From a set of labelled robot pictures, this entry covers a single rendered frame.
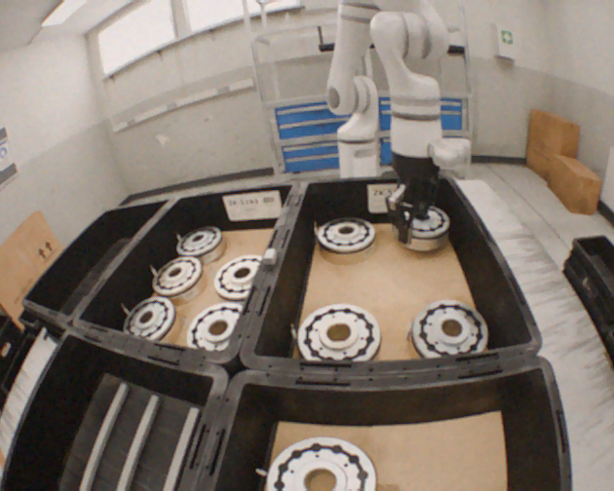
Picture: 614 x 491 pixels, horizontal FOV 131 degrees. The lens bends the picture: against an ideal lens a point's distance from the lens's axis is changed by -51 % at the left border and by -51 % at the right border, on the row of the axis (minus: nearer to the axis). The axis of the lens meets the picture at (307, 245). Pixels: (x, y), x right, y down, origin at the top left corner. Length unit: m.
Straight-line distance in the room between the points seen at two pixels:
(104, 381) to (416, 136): 0.59
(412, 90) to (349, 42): 0.25
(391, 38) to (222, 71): 2.96
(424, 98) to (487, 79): 3.19
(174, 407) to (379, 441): 0.26
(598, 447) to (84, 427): 0.86
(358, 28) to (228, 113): 2.80
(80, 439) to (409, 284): 0.58
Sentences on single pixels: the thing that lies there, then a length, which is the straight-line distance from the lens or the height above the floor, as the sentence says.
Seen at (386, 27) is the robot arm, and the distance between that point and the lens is 0.37.
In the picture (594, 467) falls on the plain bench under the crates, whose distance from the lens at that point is 0.63.
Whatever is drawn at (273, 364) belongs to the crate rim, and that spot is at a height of 0.93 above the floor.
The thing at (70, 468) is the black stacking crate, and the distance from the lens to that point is 0.51.
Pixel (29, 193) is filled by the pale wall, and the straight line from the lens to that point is 3.41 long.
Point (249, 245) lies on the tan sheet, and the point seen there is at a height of 0.83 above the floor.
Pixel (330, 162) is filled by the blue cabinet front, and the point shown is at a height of 0.37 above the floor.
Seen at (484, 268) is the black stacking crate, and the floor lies 0.90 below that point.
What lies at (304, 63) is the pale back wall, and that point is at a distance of 3.07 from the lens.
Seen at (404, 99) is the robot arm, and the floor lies 1.10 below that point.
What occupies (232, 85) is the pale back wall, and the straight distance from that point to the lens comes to 3.19.
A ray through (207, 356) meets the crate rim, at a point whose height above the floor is 0.93.
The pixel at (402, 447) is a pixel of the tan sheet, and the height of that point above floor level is 0.83.
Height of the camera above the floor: 1.14
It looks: 35 degrees down
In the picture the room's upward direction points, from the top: 10 degrees counter-clockwise
